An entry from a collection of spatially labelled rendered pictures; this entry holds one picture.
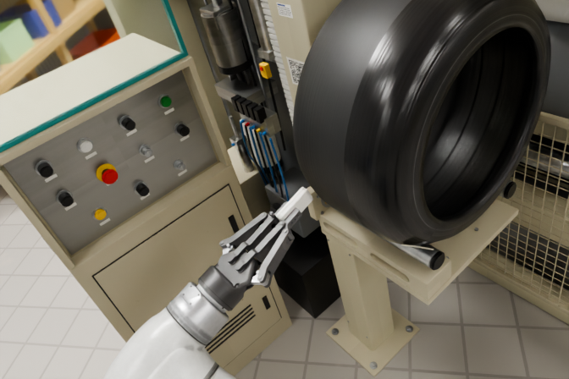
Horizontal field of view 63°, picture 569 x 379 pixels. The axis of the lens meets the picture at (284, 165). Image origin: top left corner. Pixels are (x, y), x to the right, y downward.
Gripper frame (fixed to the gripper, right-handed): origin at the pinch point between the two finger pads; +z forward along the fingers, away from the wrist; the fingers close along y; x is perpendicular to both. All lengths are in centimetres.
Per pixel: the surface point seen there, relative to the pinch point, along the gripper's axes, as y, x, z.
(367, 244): 7.1, 37.3, 11.1
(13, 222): 258, 99, -91
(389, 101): -7.9, -9.2, 20.6
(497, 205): -6, 52, 43
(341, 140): -0.7, -3.5, 13.7
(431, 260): -10.0, 33.1, 14.8
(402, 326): 25, 126, 14
